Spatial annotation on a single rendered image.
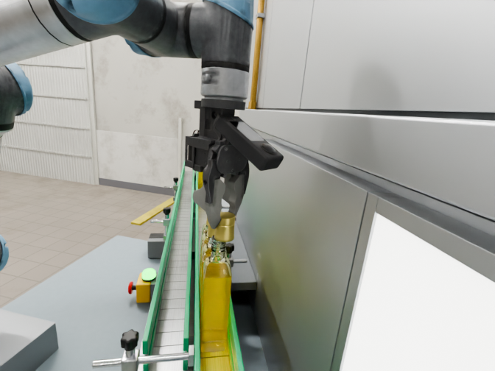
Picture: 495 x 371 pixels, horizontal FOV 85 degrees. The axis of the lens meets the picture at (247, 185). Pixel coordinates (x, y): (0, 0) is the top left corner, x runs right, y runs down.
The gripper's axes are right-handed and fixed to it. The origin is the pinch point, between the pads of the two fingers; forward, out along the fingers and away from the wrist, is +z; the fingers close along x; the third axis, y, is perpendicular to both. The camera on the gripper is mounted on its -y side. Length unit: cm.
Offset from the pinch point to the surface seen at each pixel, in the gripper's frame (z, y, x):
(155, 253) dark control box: 42, 61, -25
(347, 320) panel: 2.9, -23.8, 5.1
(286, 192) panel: -4.5, -5.5, -10.5
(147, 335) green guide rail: 23.6, 8.7, 10.1
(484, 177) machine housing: -15.8, -31.0, 10.2
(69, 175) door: 109, 475, -128
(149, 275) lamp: 35, 40, -10
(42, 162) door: 93, 521, -104
